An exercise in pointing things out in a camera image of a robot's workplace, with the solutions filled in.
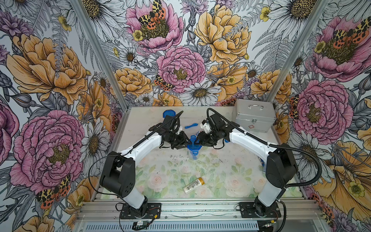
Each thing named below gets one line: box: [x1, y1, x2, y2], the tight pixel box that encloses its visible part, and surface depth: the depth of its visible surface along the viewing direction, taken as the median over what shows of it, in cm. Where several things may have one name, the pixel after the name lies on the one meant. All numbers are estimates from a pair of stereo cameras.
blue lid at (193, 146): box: [186, 134, 203, 152], surface depth 85 cm
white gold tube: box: [182, 176, 205, 195], surface depth 83 cm
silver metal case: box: [235, 98, 277, 133], surface depth 102 cm
